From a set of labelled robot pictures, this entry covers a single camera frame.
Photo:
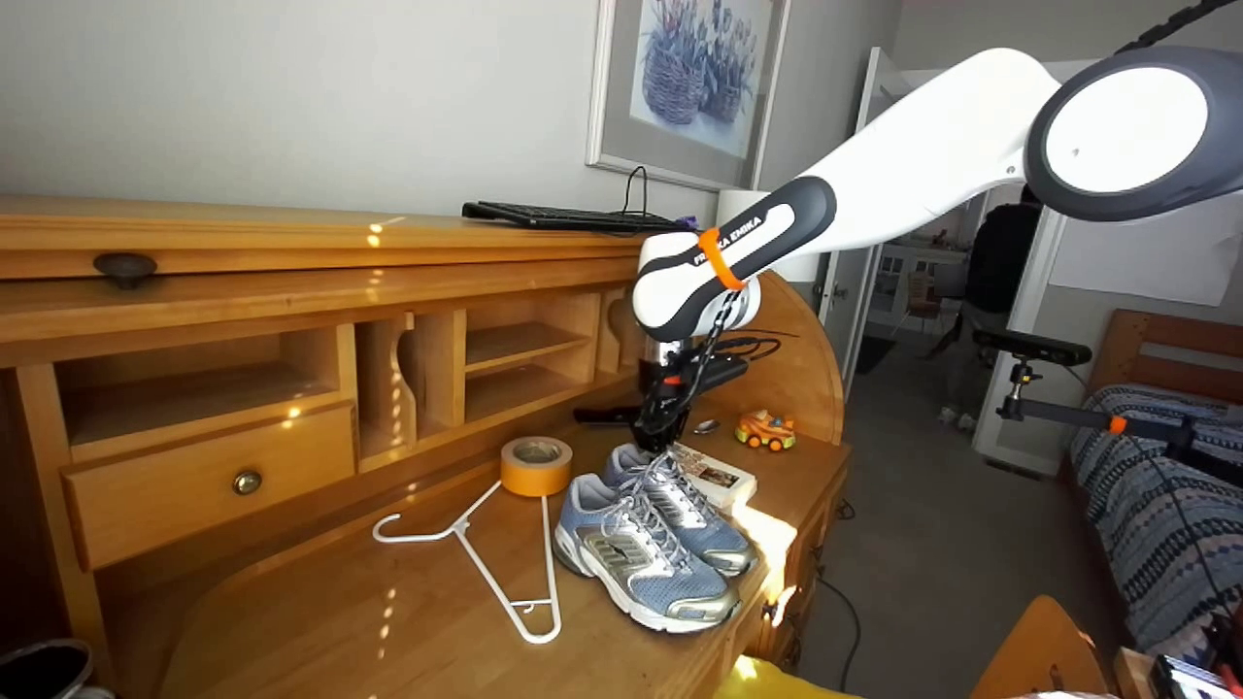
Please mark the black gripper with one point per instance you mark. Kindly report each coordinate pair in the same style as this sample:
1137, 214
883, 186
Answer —
668, 380

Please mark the white paperback book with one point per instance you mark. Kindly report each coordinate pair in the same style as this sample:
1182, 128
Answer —
723, 477

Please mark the blue grey mesh sneaker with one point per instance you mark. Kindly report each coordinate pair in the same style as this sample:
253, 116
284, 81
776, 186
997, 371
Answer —
643, 559
684, 510

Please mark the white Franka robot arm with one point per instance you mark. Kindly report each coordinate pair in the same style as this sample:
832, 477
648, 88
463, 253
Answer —
907, 157

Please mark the black remote control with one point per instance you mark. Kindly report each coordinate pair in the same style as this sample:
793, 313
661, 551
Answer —
605, 414

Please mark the orange toy car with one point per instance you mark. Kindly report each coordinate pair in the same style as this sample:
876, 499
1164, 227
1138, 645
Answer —
766, 434

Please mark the orange tape roll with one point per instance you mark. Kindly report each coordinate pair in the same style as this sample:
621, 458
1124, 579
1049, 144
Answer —
536, 469

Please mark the black computer keyboard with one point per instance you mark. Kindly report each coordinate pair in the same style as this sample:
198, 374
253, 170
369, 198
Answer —
570, 214

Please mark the yellow pillow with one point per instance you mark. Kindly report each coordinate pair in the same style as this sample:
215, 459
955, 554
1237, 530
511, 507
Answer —
780, 682

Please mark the white box stand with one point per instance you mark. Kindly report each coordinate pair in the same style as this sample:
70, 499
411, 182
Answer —
1005, 441

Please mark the framed blue coral picture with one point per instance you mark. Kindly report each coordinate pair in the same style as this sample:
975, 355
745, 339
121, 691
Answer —
693, 71

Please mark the white open door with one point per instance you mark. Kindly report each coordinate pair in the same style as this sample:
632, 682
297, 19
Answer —
870, 81

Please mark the wooden chair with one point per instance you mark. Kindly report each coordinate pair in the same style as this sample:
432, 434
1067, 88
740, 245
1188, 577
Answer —
1036, 645

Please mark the wooden roll-top desk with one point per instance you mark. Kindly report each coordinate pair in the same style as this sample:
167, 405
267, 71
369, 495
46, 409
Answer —
259, 245

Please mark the hutch drawer with brass knob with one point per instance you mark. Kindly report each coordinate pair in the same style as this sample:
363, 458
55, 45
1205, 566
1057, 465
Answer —
197, 487

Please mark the bed with striped blanket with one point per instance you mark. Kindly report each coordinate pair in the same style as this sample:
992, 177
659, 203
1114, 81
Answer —
1166, 490

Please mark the cluttered white side table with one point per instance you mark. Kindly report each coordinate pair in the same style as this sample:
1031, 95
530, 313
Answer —
1179, 675

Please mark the black round bin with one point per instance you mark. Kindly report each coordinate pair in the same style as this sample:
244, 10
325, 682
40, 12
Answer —
46, 671

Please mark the black stereo camera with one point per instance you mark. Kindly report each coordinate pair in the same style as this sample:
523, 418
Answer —
1036, 346

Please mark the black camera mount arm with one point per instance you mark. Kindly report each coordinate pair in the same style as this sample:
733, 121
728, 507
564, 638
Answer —
1075, 418

